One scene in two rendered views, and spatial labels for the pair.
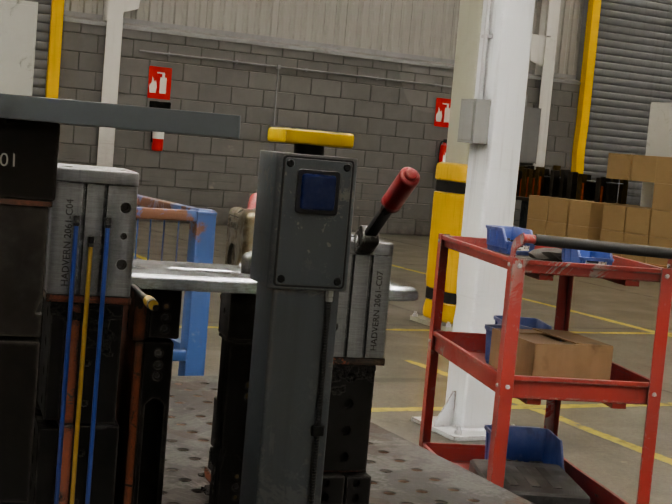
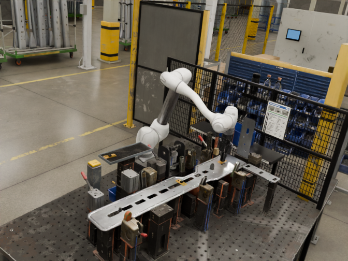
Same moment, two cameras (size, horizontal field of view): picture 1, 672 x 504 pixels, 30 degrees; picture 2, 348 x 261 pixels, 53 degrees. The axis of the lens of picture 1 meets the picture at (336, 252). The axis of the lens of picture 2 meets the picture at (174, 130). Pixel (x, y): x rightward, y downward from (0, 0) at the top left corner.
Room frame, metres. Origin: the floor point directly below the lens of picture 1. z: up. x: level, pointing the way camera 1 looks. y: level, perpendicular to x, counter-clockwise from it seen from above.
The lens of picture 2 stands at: (2.99, -0.52, 2.27)
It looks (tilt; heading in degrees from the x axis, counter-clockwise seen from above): 23 degrees down; 150
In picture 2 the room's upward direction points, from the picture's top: 7 degrees clockwise
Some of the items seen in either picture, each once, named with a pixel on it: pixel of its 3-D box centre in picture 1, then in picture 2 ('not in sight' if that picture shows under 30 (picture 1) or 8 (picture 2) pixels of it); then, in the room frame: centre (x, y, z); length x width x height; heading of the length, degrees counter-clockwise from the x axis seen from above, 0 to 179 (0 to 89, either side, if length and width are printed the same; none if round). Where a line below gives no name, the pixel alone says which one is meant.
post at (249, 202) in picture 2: not in sight; (249, 186); (1.23, 1.25, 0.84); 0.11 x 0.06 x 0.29; 18
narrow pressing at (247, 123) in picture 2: not in sight; (245, 138); (1.02, 1.30, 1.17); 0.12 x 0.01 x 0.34; 18
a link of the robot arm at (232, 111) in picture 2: not in sight; (229, 116); (1.10, 1.03, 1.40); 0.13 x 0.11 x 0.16; 123
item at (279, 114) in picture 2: not in sight; (276, 119); (1.02, 1.60, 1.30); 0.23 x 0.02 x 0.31; 18
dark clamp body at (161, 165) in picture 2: not in sight; (157, 185); (1.05, 0.51, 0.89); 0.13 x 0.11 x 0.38; 18
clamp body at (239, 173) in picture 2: not in sight; (235, 192); (1.30, 1.05, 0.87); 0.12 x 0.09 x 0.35; 18
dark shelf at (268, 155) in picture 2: not in sight; (233, 140); (0.77, 1.39, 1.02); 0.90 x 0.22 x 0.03; 18
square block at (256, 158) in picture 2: not in sight; (251, 174); (1.13, 1.34, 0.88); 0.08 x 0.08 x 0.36; 18
